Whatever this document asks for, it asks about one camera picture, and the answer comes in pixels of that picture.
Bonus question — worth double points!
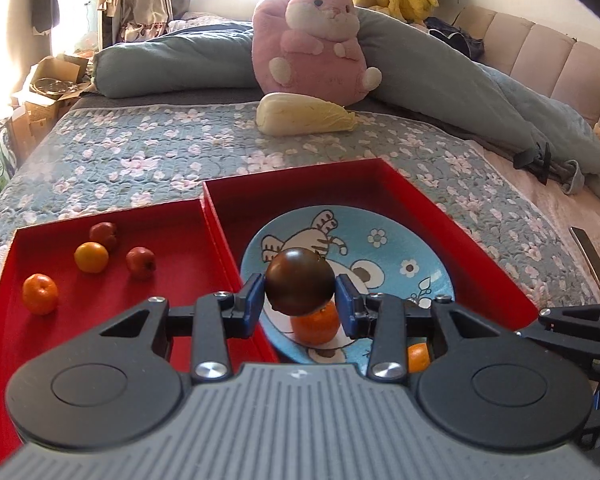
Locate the orange tangerine with dimple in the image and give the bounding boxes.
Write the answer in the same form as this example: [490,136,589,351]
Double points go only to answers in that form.
[22,273,60,316]

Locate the small orange tangerine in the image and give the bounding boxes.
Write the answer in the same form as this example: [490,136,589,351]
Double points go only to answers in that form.
[406,342,431,374]

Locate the yellow orange citrus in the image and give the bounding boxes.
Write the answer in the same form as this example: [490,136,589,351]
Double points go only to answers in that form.
[74,242,110,275]

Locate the pink bed sheet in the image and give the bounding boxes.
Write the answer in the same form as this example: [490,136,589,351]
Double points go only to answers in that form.
[467,137,600,306]

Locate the pink hamster plush toy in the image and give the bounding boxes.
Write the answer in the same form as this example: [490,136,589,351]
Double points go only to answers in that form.
[251,0,383,108]

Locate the dark flat bar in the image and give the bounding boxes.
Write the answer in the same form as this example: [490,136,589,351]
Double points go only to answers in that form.
[569,226,600,290]

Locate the dark purple round tomato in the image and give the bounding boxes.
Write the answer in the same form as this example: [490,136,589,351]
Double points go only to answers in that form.
[264,247,334,314]

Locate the black clamp tool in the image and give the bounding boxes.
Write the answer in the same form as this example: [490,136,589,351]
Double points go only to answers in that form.
[512,142,552,184]

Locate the dark clothing heap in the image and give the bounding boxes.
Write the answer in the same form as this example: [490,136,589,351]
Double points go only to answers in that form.
[422,16,485,62]

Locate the dark red apple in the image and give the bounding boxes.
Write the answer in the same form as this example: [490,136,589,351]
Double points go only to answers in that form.
[89,222,119,252]

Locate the napa cabbage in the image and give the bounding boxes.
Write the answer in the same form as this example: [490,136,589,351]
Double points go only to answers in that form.
[256,92,357,137]

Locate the red tray with plate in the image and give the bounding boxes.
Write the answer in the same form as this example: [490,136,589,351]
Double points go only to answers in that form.
[201,158,540,365]

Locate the metal bowl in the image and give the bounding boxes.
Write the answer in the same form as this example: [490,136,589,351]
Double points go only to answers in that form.
[32,76,79,97]

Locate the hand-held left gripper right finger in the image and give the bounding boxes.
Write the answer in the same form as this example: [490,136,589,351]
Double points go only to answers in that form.
[334,275,487,382]

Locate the beige padded headboard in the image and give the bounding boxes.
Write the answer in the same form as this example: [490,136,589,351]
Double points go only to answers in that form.
[452,6,600,133]

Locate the red tray with loose fruit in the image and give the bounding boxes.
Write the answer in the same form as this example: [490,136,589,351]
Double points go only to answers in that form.
[0,199,281,470]

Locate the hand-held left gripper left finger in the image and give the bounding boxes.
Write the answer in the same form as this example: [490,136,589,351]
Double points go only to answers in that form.
[99,273,266,382]

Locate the large orange tangerine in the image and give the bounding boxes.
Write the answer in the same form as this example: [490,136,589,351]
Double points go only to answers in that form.
[290,301,341,346]

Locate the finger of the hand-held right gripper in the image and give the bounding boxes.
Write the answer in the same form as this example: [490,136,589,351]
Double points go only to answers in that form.
[537,302,600,347]
[514,327,600,377]

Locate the open cardboard box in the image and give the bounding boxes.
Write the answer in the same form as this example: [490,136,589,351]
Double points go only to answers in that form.
[10,53,98,143]

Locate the blue cartoon plate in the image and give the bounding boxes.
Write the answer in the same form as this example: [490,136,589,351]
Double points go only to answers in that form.
[240,206,455,377]

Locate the floral quilted bedspread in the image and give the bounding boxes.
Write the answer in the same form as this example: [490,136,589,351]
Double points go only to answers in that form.
[0,100,598,361]

